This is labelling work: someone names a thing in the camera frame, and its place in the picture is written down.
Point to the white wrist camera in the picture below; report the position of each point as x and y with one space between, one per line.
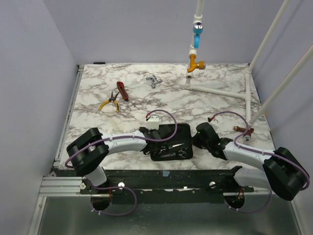
214 123
152 123

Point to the silver metal faucet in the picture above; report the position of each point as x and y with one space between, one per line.
154 80

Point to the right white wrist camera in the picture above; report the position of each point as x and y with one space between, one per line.
214 123

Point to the brown brass faucet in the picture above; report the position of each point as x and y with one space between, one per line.
248 133

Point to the red black utility knife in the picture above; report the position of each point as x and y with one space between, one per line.
121 88

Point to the silver scissors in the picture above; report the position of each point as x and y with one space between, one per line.
163 148
181 153

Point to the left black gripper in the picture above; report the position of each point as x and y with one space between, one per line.
151 130

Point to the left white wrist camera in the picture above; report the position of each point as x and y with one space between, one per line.
152 123

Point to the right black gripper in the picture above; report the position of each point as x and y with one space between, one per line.
197 140

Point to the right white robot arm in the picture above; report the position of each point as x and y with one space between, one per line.
276 170

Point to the black zip tool case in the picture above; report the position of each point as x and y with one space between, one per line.
179 147

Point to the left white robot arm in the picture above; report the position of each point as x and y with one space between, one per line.
89 150

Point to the orange faucet on pipe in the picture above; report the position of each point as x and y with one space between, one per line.
193 65

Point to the aluminium frame rail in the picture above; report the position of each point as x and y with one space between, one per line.
41 200

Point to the blue valve on pipe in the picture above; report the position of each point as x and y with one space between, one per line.
197 31

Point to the white PVC pipe frame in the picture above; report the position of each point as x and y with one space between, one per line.
273 35

